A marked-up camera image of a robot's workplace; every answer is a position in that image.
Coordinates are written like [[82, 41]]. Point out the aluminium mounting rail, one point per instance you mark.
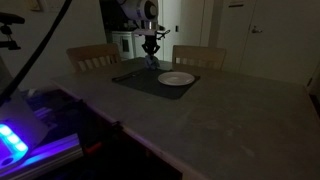
[[56, 150]]

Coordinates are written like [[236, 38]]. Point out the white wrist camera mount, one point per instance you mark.
[[145, 32]]

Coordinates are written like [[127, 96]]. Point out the white door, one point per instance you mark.
[[283, 40]]

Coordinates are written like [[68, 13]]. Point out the blue towel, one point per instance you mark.
[[151, 63]]

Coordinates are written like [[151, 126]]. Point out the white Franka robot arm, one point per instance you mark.
[[140, 10]]

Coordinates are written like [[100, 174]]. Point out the white oven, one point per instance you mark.
[[120, 50]]

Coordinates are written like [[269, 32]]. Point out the white wall plate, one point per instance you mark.
[[53, 5]]

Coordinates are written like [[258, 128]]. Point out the white round plate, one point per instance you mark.
[[176, 78]]

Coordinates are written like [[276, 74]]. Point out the white kitchen cabinet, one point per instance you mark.
[[137, 46]]

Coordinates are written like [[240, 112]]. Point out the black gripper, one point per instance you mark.
[[150, 41]]

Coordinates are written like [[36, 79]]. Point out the dark rectangular placemat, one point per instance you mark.
[[146, 85]]

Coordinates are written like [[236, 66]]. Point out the black table knife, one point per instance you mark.
[[126, 76]]

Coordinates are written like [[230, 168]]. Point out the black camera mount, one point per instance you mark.
[[10, 18]]

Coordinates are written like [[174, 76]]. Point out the wooden slat-back chair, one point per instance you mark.
[[91, 52], [200, 53]]

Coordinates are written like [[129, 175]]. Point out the dark wall light switch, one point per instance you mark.
[[176, 28]]

